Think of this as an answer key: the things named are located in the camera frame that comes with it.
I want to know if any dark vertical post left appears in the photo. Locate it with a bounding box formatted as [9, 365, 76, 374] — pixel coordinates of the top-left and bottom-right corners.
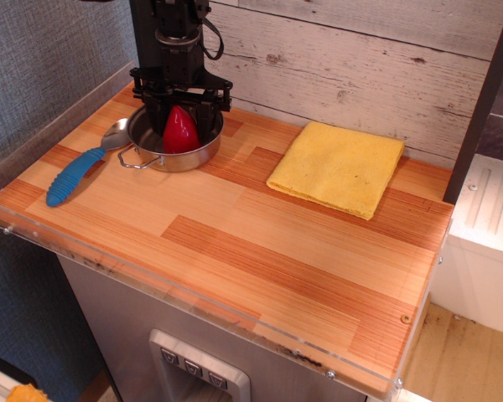
[129, 0, 160, 68]

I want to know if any dark vertical post right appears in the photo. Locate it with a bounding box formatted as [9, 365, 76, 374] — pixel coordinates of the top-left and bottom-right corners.
[443, 28, 503, 204]

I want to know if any yellow folded cloth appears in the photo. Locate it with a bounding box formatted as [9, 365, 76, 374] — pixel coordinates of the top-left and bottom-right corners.
[267, 121, 404, 220]

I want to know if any white toy sink unit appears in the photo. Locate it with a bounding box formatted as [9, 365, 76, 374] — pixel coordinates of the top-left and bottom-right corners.
[430, 155, 503, 332]

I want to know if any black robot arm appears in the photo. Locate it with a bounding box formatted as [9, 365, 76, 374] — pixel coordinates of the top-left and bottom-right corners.
[130, 1, 232, 143]

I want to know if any grey toy cabinet front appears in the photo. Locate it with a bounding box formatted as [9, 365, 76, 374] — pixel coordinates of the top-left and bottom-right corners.
[60, 257, 366, 401]

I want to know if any clear acrylic edge guard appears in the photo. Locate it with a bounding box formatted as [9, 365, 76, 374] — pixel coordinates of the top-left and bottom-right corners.
[0, 190, 452, 401]

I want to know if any yellow object bottom left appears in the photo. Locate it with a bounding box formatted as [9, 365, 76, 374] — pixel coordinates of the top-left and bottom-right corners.
[5, 384, 49, 402]

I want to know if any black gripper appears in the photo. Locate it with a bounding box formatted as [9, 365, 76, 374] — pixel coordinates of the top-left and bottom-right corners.
[131, 37, 232, 135]

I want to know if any small steel pot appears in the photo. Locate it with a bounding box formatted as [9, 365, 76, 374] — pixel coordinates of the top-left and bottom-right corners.
[118, 106, 224, 173]

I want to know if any silver dispenser panel with buttons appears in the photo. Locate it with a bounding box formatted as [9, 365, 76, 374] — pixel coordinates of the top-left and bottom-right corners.
[149, 329, 252, 401]

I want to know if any blue handled metal spoon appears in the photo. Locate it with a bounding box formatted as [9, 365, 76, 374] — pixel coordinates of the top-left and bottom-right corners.
[46, 118, 129, 207]

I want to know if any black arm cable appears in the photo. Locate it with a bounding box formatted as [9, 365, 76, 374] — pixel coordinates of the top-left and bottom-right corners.
[200, 18, 226, 62]

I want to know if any dark vertical post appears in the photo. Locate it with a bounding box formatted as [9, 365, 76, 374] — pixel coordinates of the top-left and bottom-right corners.
[443, 28, 503, 204]
[129, 0, 160, 68]

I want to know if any red toy pepper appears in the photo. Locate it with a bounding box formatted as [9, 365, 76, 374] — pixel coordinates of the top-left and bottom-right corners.
[163, 106, 200, 154]

